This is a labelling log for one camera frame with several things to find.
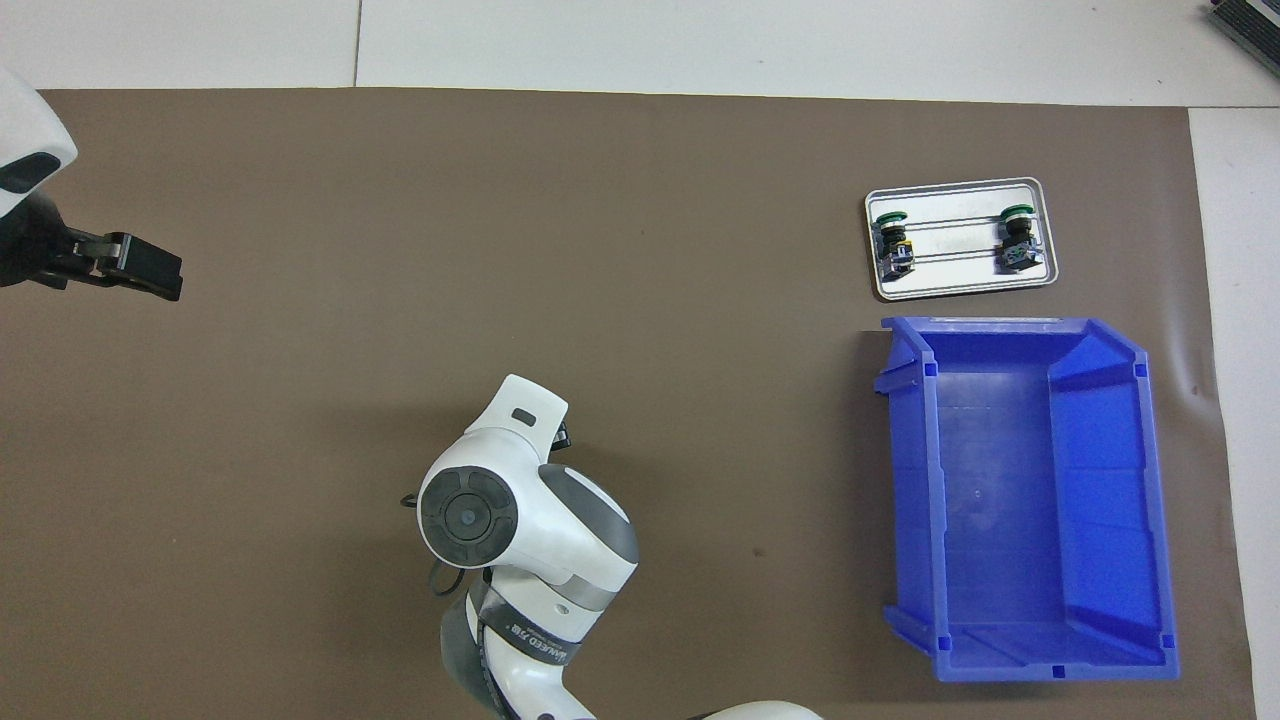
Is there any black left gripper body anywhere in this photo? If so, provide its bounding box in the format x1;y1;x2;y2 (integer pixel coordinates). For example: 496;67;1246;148
0;190;77;291

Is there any green push button yellow band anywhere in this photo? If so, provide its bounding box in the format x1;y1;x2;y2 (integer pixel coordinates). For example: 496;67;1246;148
870;210;917;278

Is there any brown table mat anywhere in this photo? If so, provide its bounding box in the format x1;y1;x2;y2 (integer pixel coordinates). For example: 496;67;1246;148
0;88;1259;720

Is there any grey metal tray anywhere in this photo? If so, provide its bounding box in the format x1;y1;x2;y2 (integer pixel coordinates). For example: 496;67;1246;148
864;177;1059;301

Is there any blue plastic storage bin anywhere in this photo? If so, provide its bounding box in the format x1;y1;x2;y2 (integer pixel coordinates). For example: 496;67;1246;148
872;315;1181;684

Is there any grey ridged device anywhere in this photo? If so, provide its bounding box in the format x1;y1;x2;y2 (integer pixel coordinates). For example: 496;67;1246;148
1205;0;1280;71

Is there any green push button switch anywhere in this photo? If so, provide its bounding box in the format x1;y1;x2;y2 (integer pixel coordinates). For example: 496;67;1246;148
995;204;1041;274

